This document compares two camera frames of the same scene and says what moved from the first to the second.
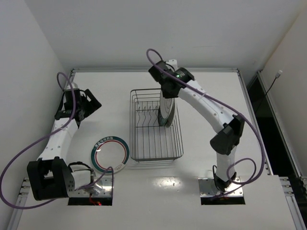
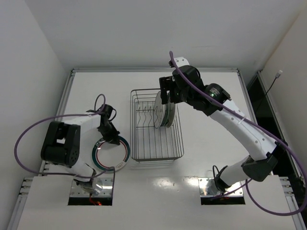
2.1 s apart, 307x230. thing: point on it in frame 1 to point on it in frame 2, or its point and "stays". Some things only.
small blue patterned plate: [162, 120] to [164, 121]
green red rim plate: [110, 151] stays
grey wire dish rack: [148, 141] stays
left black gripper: [90, 102] to [109, 134]
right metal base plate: [207, 188] stays
